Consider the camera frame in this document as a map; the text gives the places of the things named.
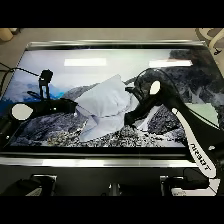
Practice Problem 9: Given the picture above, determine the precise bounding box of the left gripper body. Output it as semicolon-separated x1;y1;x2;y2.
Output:
48;98;79;116

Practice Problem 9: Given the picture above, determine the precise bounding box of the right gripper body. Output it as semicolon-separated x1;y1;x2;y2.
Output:
123;103;152;127

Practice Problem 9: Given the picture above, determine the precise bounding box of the pale blue shirt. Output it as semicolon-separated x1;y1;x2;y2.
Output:
73;73;150;143

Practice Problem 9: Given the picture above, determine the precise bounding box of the pale green garment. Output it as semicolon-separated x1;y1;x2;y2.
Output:
184;102;220;128

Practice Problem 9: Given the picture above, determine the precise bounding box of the black cable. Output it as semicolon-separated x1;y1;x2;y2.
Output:
0;61;42;78
133;67;176;92

